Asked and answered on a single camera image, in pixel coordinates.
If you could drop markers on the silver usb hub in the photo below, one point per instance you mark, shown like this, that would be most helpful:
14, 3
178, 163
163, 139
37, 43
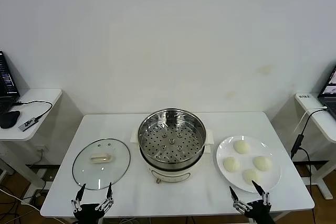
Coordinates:
27, 125

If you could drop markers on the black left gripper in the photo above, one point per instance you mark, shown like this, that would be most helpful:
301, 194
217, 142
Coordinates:
89, 212

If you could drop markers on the round white plate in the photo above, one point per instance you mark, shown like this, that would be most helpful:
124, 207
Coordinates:
228, 148

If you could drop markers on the white printed label sticker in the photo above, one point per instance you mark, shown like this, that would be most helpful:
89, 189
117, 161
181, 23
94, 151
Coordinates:
304, 96

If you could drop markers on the black computer mouse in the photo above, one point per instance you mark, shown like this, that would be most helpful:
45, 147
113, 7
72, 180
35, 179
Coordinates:
10, 119

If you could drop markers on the black laptop with text screen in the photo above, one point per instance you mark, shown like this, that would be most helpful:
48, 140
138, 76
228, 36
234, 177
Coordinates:
6, 82

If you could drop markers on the white steamed baozi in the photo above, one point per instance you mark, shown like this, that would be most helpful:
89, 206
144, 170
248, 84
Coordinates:
231, 165
242, 146
249, 175
262, 162

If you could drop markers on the round glass pot lid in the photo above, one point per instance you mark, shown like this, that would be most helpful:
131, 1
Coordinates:
102, 158

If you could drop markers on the perforated steel steamer basket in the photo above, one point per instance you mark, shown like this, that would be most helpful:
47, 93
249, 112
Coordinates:
170, 140

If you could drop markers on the grey laptop with picture screen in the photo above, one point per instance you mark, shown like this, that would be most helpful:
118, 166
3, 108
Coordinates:
329, 95

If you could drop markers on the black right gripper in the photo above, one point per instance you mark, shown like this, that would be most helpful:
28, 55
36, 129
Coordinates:
258, 212

